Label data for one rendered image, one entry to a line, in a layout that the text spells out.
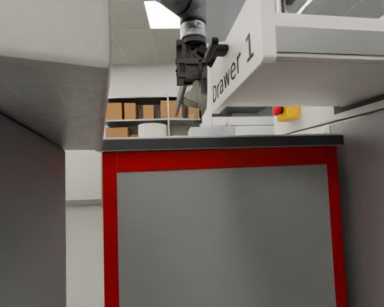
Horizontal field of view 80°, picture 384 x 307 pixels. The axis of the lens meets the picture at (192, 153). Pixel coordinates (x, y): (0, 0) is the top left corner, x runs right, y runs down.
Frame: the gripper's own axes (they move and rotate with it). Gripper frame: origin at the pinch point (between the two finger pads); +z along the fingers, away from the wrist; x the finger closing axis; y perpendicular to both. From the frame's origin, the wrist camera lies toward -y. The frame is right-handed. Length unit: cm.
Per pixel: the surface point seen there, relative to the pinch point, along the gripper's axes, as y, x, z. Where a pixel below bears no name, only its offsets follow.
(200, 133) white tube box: 1.4, 1.4, 6.2
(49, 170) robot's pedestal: 20, 44, 15
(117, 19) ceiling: 76, -259, -196
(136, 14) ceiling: 49, -248, -196
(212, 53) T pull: 1.7, 22.6, -5.4
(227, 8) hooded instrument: -25, -58, -73
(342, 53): -13.8, 34.6, 0.5
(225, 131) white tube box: -5.7, 1.4, 6.0
